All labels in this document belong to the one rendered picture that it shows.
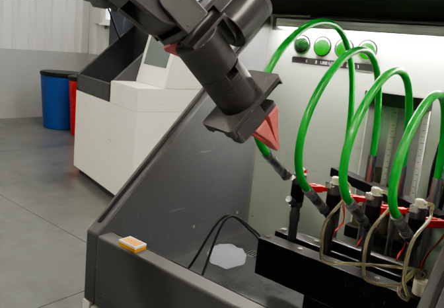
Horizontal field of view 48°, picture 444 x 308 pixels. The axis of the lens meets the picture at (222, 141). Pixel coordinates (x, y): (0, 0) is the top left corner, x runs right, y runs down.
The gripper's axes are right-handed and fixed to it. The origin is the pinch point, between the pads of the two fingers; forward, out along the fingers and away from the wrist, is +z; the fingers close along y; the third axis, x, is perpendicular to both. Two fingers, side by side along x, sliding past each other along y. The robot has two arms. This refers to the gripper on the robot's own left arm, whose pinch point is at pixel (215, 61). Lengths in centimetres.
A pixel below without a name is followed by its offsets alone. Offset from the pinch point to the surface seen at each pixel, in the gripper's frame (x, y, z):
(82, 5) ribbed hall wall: -353, 674, 40
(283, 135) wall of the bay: -26, 32, 42
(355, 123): -2.9, -15.2, 18.7
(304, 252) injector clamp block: 8.2, 4.0, 41.5
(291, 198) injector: 1.3, 6.2, 33.7
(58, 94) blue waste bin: -189, 587, 93
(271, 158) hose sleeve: 1.8, 2.1, 21.3
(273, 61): -7.9, -2.3, 7.5
